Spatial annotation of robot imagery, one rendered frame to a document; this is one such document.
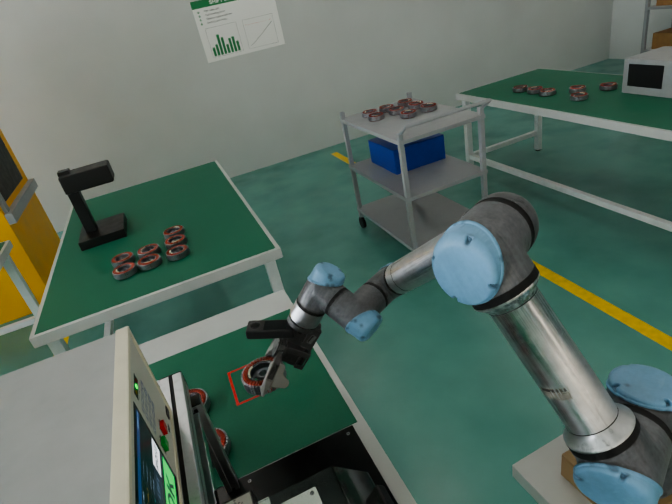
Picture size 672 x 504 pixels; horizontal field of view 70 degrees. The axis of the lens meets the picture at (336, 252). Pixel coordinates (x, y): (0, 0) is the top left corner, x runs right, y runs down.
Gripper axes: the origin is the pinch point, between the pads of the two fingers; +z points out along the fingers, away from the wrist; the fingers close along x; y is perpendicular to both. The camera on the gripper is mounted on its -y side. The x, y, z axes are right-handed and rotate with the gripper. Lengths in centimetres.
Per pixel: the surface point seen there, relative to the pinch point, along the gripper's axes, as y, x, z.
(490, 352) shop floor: 123, 93, 19
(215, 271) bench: -18, 94, 34
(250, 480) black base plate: 5.4, -17.4, 16.0
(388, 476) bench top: 32.4, -20.9, -2.2
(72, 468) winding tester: -29, -55, -26
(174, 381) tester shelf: -20.4, -18.8, -7.5
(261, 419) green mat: 6.6, 2.9, 17.1
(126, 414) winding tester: -26, -48, -29
